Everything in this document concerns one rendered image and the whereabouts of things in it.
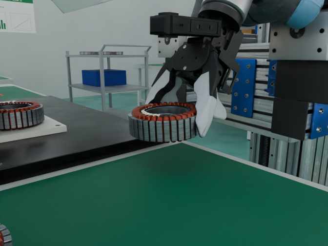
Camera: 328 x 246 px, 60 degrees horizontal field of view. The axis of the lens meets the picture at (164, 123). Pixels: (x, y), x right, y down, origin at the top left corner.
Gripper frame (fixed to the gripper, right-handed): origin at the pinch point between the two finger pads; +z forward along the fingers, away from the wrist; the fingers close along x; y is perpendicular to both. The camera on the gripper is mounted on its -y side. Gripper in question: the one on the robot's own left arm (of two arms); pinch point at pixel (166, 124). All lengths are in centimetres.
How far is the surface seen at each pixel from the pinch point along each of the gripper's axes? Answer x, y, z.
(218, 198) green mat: -12.6, 0.7, 6.6
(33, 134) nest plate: 20.5, -9.7, 9.8
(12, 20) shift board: 559, 64, -118
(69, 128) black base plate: 22.4, -3.2, 6.5
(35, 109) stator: 23.6, -10.4, 5.5
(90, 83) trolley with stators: 288, 121, -43
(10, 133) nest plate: 21.6, -13.1, 10.8
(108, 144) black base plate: 8.5, -2.4, 6.1
